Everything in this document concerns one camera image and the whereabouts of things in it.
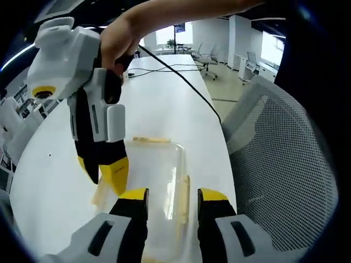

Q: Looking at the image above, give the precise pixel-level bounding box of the grey mesh office chair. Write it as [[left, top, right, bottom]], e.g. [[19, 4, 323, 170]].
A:
[[221, 75, 340, 253]]

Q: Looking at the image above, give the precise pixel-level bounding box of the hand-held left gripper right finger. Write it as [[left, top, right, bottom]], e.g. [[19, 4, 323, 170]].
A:
[[197, 188, 305, 263]]

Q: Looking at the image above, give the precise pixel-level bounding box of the person's right hand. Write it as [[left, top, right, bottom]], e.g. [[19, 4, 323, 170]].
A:
[[100, 12, 144, 75]]

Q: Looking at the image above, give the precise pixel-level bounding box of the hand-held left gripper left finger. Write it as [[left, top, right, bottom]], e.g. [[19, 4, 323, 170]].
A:
[[41, 188, 150, 263]]

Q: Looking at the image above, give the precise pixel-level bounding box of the dark cloth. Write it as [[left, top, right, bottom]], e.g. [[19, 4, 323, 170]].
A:
[[274, 0, 351, 143]]

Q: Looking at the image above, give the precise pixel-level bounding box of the clear box with plastic buckles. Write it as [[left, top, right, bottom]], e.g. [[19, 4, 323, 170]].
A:
[[92, 136, 191, 263]]

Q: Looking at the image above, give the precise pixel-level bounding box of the black stand with screen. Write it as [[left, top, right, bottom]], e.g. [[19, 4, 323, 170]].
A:
[[172, 23, 186, 56]]

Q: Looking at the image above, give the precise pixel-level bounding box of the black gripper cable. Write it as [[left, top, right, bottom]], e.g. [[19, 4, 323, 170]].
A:
[[138, 45, 223, 124]]

